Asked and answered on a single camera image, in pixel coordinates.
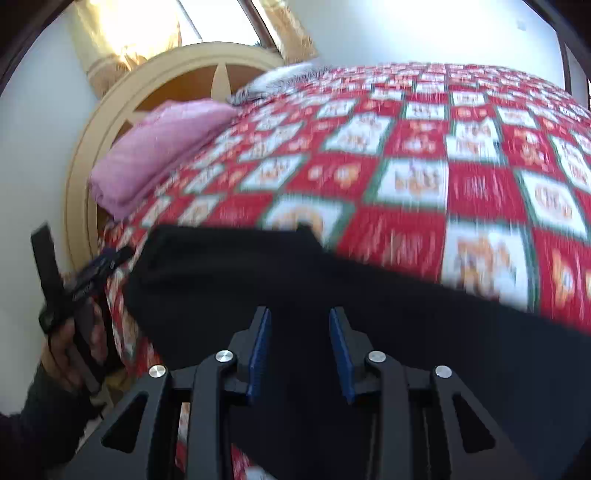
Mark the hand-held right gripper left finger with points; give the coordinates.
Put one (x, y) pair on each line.
(258, 355)

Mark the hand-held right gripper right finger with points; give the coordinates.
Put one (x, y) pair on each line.
(341, 355)

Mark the cream and brown headboard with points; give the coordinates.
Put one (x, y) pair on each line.
(194, 53)

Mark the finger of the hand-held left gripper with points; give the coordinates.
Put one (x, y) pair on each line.
(108, 261)

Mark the red checked printed bedspread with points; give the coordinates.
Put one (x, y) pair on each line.
(415, 138)

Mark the person's left hand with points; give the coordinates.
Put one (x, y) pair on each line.
(57, 355)

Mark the brown door frame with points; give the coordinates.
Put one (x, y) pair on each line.
(564, 60)

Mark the window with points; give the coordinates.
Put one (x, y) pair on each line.
(217, 18)

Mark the wide yellow curtain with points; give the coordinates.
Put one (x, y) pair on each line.
(120, 41)

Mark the narrow yellow curtain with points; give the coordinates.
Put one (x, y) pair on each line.
(286, 27)

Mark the folded pink blanket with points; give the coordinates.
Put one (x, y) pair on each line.
(152, 152)

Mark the striped pillow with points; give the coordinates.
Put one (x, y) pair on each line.
(272, 83)

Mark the black pants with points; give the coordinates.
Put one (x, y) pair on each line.
(415, 346)

